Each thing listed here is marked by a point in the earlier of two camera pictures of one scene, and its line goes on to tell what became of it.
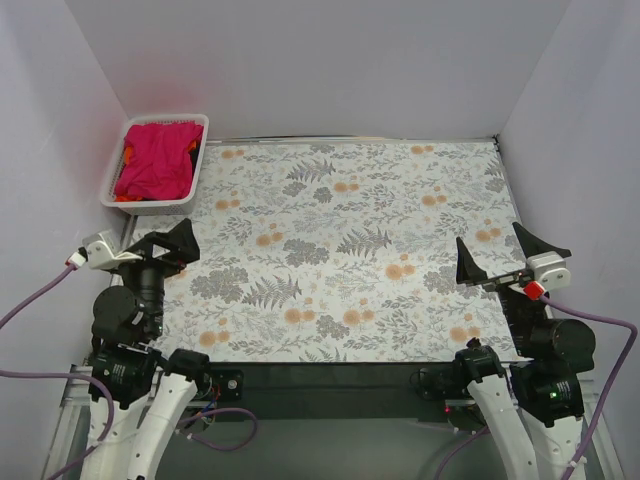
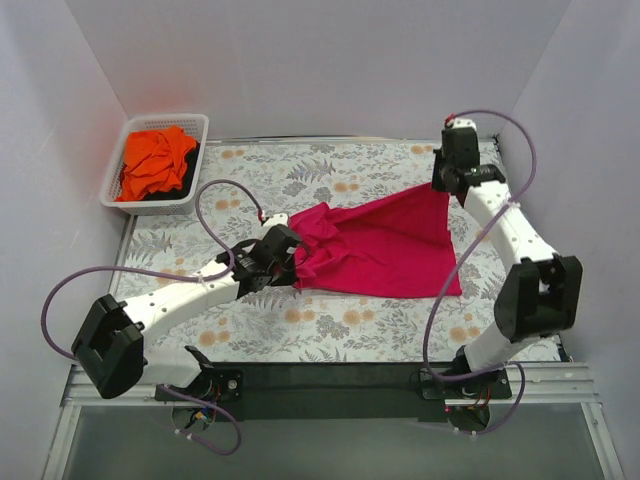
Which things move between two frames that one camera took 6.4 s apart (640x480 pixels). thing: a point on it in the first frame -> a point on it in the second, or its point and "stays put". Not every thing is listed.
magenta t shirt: (158, 163) -> (398, 243)
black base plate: (430, 392) stays put
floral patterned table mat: (339, 251) stays put
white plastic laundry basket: (155, 208) stays put
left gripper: (151, 258) -> (291, 257)
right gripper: (498, 280) -> (447, 179)
